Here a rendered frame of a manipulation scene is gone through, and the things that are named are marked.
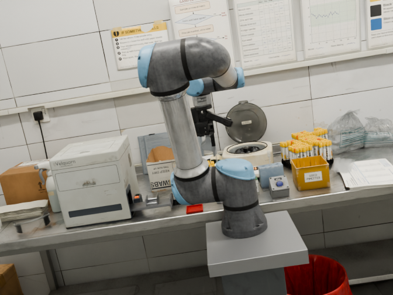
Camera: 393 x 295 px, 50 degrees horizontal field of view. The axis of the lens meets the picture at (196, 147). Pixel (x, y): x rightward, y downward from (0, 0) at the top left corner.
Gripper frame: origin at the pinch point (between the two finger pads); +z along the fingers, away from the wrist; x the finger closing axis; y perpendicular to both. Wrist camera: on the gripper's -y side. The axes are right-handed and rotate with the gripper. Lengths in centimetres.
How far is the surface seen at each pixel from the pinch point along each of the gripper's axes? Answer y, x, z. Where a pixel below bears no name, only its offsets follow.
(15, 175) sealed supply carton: 98, -26, 4
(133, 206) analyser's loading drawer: 37.3, 3.6, 16.6
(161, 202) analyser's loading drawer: 25.3, 4.2, 16.6
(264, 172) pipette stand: -19.1, -3.6, 13.0
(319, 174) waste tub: -40.2, 3.7, 14.3
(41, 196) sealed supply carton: 88, -25, 16
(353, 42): -78, -58, -31
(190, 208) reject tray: 13.7, 5.7, 20.4
